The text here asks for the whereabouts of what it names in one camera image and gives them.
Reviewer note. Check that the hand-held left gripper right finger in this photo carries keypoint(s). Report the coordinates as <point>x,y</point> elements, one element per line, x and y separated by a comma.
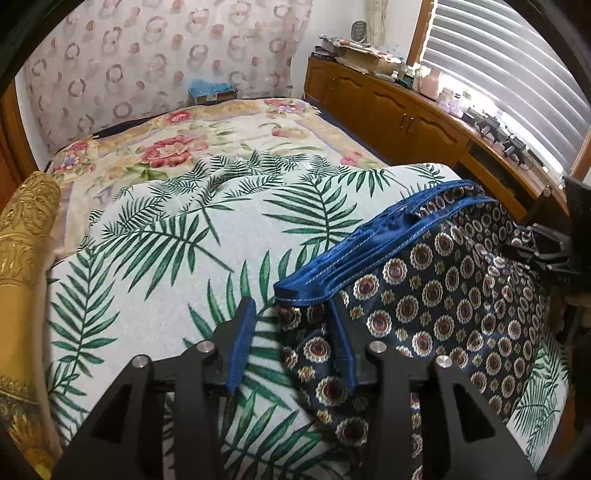
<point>344,350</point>

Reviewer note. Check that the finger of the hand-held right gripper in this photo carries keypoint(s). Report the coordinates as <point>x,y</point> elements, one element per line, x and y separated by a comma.
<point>549,261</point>
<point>549,235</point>

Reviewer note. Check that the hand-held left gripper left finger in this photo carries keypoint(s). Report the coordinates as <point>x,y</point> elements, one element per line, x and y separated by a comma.
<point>240,341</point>

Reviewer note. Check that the navy patterned satin pajama top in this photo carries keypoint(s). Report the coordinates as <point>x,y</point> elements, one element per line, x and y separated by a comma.
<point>438,295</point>

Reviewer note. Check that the person's right hand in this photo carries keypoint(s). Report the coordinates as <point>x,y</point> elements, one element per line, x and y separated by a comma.
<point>570,318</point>

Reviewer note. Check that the green leaf print bed sheet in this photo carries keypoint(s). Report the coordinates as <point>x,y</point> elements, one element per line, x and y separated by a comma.
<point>184,258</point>

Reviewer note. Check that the clear plastic jar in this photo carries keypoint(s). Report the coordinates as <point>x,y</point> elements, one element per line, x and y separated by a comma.
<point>450,100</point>

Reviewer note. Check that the grey striped window blind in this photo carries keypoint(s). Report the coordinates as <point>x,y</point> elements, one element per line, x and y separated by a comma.
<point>508,69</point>

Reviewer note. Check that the pink jar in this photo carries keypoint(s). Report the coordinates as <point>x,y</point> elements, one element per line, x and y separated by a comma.
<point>431,83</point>

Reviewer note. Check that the long wooden cabinet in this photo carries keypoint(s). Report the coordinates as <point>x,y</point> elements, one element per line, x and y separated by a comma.
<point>392,115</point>

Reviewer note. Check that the floral blanket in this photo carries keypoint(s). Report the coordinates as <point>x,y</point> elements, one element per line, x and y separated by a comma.
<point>184,143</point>

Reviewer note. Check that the golden patterned blanket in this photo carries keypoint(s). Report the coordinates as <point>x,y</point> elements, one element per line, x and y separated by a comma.
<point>23,258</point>

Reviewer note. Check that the small dark box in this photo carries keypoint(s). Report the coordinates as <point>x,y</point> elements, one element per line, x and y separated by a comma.
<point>217,97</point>

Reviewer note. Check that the open cardboard box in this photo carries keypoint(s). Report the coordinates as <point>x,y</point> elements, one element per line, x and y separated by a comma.
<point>369,60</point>

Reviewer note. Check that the light blue cloth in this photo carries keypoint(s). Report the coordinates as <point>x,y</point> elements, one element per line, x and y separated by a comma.
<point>210,86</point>

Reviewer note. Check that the cream window curtain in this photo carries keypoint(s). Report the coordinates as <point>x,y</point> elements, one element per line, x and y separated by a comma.
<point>379,21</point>

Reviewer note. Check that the floral patterned cloth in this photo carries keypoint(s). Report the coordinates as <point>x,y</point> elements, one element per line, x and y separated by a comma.
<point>351,44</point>

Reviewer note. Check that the small round fan heater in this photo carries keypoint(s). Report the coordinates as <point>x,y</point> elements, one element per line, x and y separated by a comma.
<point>358,32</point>

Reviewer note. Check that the sheer circle-patterned curtain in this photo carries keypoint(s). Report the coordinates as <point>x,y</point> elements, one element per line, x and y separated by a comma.
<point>161,60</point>

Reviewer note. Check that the wooden window frame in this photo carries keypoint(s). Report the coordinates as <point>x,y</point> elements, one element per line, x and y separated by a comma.
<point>418,32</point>

